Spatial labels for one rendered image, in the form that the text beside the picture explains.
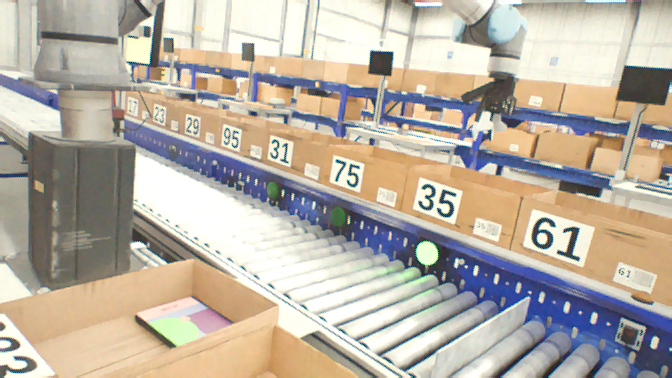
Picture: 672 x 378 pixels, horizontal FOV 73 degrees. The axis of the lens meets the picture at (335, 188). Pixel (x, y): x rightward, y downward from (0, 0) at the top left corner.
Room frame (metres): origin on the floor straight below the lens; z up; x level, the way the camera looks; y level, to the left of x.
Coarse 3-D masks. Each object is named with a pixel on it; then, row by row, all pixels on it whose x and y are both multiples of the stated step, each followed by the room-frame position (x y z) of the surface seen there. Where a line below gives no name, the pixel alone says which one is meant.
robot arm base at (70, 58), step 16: (48, 32) 0.96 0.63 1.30; (48, 48) 0.96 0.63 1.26; (64, 48) 0.96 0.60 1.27; (80, 48) 0.97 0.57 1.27; (96, 48) 0.99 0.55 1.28; (112, 48) 1.02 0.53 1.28; (48, 64) 0.95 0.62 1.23; (64, 64) 0.96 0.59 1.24; (80, 64) 0.96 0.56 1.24; (96, 64) 0.98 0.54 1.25; (112, 64) 1.01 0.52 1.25; (48, 80) 0.94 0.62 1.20; (64, 80) 0.94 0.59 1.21; (80, 80) 0.95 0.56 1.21; (96, 80) 0.97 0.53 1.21; (112, 80) 1.00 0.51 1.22; (128, 80) 1.06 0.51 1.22
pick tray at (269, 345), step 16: (240, 336) 0.68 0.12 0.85; (256, 336) 0.70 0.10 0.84; (272, 336) 0.73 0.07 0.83; (288, 336) 0.71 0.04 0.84; (208, 352) 0.63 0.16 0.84; (224, 352) 0.65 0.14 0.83; (240, 352) 0.68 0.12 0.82; (256, 352) 0.70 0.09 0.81; (272, 352) 0.73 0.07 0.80; (288, 352) 0.70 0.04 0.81; (304, 352) 0.68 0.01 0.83; (320, 352) 0.66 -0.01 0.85; (160, 368) 0.57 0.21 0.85; (176, 368) 0.59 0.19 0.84; (192, 368) 0.61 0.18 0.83; (208, 368) 0.63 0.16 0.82; (224, 368) 0.65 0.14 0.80; (240, 368) 0.68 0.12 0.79; (256, 368) 0.71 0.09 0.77; (272, 368) 0.72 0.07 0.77; (288, 368) 0.70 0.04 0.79; (304, 368) 0.68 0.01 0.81; (320, 368) 0.66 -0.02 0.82; (336, 368) 0.64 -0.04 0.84
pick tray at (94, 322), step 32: (64, 288) 0.75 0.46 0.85; (96, 288) 0.79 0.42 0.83; (128, 288) 0.84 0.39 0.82; (160, 288) 0.90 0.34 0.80; (192, 288) 0.96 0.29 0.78; (224, 288) 0.90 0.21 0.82; (32, 320) 0.71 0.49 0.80; (64, 320) 0.75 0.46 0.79; (96, 320) 0.79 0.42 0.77; (128, 320) 0.82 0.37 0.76; (256, 320) 0.75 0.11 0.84; (64, 352) 0.69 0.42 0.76; (96, 352) 0.71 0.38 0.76; (128, 352) 0.72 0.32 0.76; (160, 352) 0.60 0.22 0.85; (192, 352) 0.64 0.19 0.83
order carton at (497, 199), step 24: (432, 168) 1.63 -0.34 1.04; (456, 168) 1.72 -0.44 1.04; (408, 192) 1.51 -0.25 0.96; (480, 192) 1.34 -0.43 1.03; (504, 192) 1.29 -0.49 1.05; (528, 192) 1.53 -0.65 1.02; (432, 216) 1.44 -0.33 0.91; (456, 216) 1.38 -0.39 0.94; (480, 216) 1.33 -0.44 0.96; (504, 216) 1.28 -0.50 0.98; (504, 240) 1.27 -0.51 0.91
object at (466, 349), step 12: (528, 300) 1.12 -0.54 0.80; (504, 312) 1.01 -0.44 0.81; (516, 312) 1.07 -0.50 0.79; (492, 324) 0.96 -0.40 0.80; (504, 324) 1.02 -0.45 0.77; (516, 324) 1.08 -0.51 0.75; (468, 336) 0.87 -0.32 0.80; (480, 336) 0.92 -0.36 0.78; (492, 336) 0.97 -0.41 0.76; (504, 336) 1.03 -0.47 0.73; (444, 348) 0.80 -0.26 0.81; (456, 348) 0.84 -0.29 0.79; (468, 348) 0.88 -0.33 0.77; (480, 348) 0.93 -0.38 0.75; (444, 360) 0.81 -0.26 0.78; (456, 360) 0.85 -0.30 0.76; (468, 360) 0.89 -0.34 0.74; (444, 372) 0.82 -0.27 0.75; (456, 372) 0.86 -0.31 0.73
